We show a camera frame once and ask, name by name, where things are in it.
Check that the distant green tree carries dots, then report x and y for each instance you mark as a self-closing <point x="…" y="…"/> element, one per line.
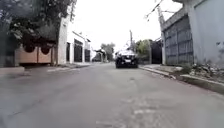
<point x="108" y="50"/>

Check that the black car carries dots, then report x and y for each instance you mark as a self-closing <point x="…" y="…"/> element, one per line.
<point x="126" y="59"/>

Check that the utility pole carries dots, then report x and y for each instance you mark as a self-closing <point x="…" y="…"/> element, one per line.
<point x="131" y="39"/>

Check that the grey concrete road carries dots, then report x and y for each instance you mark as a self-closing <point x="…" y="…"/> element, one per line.
<point x="110" y="96"/>

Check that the white building with dark gates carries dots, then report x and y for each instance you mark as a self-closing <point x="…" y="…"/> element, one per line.
<point x="75" y="48"/>

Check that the grey metal gate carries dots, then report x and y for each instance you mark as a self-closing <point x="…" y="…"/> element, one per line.
<point x="178" y="41"/>

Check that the concrete kerb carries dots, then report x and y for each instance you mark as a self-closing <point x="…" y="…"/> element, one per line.
<point x="186" y="78"/>

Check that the wooden fence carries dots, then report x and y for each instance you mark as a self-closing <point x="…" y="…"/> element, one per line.
<point x="33" y="55"/>

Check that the overhanging dark tree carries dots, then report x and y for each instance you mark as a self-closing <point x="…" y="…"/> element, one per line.
<point x="31" y="20"/>

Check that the pale concrete wall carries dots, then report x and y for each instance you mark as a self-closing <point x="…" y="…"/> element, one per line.
<point x="208" y="31"/>

